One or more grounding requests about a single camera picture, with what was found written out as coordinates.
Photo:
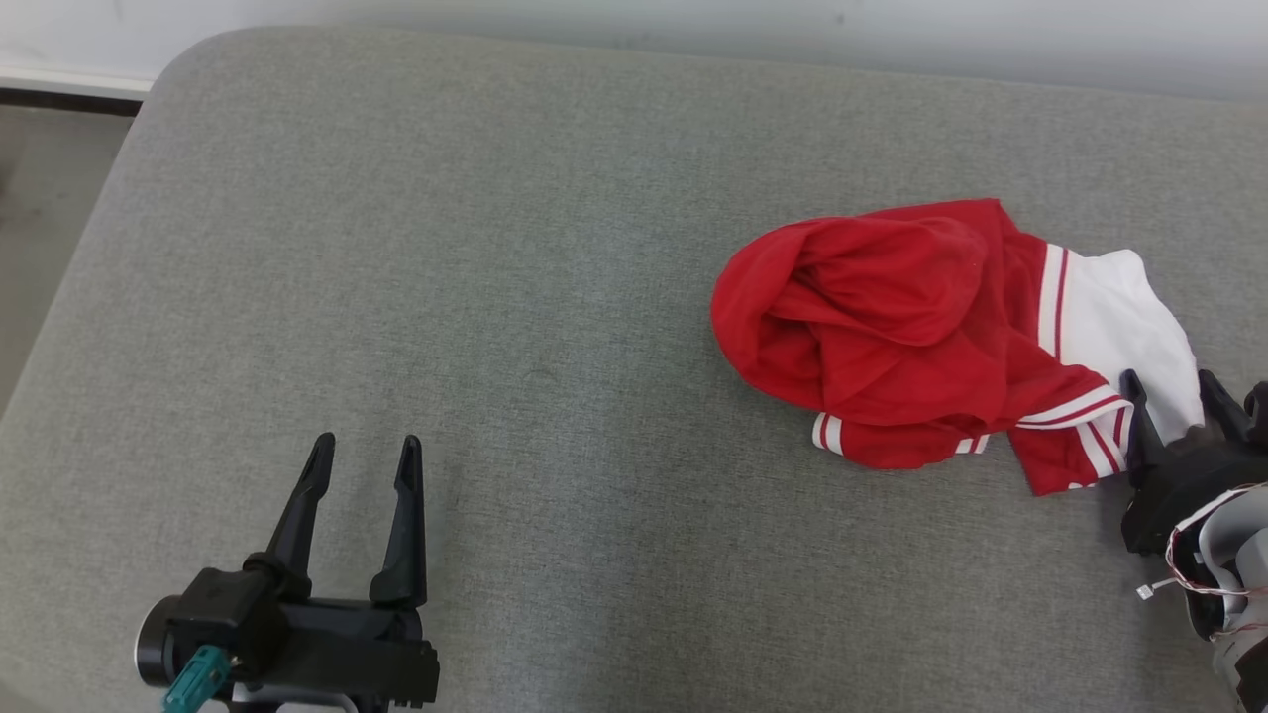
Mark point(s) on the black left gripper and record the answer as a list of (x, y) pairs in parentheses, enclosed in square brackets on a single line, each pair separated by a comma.
[(357, 654)]

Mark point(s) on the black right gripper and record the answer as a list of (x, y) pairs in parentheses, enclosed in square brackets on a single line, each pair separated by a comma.
[(1184, 485)]

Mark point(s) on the red white basketball jersey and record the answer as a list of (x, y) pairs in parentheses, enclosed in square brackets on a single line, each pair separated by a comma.
[(892, 327)]

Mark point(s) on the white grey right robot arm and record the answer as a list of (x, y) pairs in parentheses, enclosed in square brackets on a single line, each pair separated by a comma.
[(1243, 555)]

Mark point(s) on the white baseboard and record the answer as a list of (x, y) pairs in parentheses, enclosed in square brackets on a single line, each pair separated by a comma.
[(59, 82)]

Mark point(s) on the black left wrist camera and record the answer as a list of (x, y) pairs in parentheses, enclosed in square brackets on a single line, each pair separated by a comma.
[(223, 614)]

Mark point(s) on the teal left camera connector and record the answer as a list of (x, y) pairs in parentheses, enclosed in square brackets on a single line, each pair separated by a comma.
[(196, 678)]

